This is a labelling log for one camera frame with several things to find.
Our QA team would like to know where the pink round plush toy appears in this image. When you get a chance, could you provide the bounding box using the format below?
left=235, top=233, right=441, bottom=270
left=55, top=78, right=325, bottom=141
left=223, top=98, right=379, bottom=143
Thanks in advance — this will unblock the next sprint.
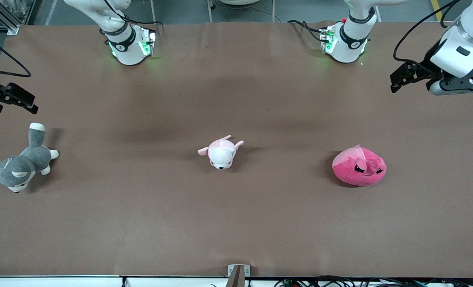
left=332, top=144, right=387, bottom=187

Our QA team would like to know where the grey husky plush toy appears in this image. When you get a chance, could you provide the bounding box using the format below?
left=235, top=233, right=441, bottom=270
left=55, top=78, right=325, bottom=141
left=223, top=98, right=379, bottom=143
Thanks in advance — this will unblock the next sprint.
left=0, top=122, right=60, bottom=194

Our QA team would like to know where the white and pink plush toy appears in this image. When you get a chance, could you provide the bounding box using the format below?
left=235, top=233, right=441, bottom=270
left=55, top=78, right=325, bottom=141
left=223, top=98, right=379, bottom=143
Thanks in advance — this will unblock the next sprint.
left=197, top=135, right=245, bottom=170

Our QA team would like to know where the brown table cover sheet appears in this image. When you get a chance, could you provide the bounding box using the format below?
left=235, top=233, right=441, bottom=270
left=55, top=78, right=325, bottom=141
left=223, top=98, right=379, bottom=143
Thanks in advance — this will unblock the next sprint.
left=0, top=22, right=473, bottom=279

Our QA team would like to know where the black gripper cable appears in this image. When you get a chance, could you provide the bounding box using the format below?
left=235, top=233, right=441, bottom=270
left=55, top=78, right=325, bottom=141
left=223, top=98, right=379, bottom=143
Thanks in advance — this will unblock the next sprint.
left=393, top=0, right=462, bottom=74
left=0, top=31, right=32, bottom=78

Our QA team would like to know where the aluminium profile frame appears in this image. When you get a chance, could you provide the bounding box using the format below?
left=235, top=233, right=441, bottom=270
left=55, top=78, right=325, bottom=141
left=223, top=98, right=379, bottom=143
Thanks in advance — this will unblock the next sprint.
left=0, top=0, right=21, bottom=36

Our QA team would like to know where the black arm base cable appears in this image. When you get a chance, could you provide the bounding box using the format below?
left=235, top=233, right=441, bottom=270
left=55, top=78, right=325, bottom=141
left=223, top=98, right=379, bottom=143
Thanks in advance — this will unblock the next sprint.
left=287, top=19, right=325, bottom=43
left=100, top=0, right=164, bottom=45

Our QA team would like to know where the white table edge rail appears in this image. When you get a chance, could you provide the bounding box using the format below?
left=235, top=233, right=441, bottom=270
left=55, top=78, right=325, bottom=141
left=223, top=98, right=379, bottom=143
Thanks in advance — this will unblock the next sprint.
left=0, top=275, right=473, bottom=287

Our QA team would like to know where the metal table edge bracket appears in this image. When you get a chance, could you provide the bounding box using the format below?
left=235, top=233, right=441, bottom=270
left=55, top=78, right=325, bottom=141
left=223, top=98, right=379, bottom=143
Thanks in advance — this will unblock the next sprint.
left=227, top=264, right=251, bottom=287

